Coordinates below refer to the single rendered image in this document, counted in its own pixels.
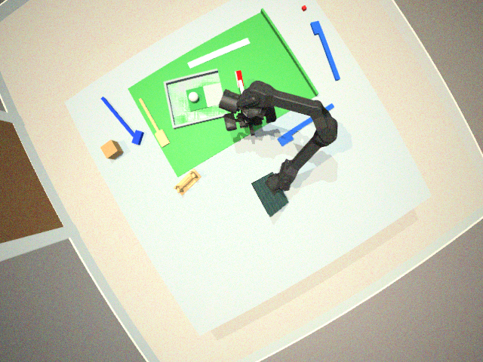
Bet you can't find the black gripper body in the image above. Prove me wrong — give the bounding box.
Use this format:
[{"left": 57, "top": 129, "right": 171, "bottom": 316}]
[{"left": 223, "top": 106, "right": 276, "bottom": 131}]

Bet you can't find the white flat bar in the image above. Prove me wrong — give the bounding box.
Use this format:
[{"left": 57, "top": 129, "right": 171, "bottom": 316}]
[{"left": 188, "top": 38, "right": 250, "bottom": 68}]

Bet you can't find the green flat mat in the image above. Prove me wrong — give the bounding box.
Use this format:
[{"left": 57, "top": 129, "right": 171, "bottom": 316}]
[{"left": 128, "top": 12, "right": 315, "bottom": 177}]

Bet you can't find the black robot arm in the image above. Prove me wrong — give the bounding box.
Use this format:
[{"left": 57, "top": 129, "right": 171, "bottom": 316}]
[{"left": 218, "top": 81, "right": 338, "bottom": 195}]

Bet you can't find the orange cube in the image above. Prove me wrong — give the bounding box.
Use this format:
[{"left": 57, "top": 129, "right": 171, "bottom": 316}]
[{"left": 101, "top": 140, "right": 123, "bottom": 159}]

